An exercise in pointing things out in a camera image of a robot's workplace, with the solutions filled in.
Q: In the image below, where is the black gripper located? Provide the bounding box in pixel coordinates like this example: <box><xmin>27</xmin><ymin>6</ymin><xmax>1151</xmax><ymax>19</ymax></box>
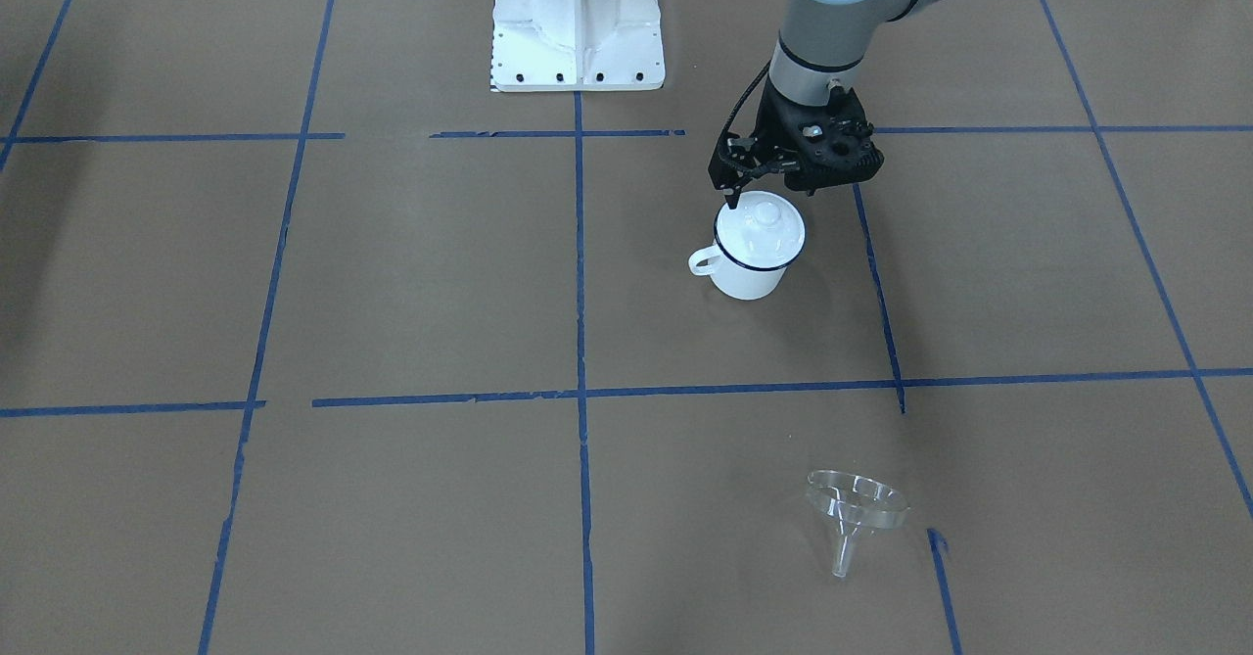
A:
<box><xmin>710</xmin><ymin>81</ymin><xmax>885</xmax><ymax>210</ymax></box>

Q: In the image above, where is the white small dish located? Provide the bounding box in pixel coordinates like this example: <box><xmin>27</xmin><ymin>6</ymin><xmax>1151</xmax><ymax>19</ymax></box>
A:
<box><xmin>715</xmin><ymin>192</ymin><xmax>807</xmax><ymax>271</ymax></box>

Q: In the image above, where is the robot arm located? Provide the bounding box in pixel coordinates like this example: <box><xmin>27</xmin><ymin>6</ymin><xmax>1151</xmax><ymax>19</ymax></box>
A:
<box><xmin>708</xmin><ymin>0</ymin><xmax>944</xmax><ymax>208</ymax></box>

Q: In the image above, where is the white enamel mug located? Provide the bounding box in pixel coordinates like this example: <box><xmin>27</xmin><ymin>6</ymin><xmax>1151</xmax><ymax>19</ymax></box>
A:
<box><xmin>685</xmin><ymin>239</ymin><xmax>803</xmax><ymax>301</ymax></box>

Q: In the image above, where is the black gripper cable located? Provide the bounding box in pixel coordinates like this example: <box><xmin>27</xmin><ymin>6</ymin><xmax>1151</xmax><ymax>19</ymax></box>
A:
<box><xmin>719</xmin><ymin>63</ymin><xmax>774</xmax><ymax>147</ymax></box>

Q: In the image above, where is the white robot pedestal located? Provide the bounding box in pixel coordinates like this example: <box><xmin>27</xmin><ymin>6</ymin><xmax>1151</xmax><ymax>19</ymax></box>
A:
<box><xmin>489</xmin><ymin>0</ymin><xmax>667</xmax><ymax>93</ymax></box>

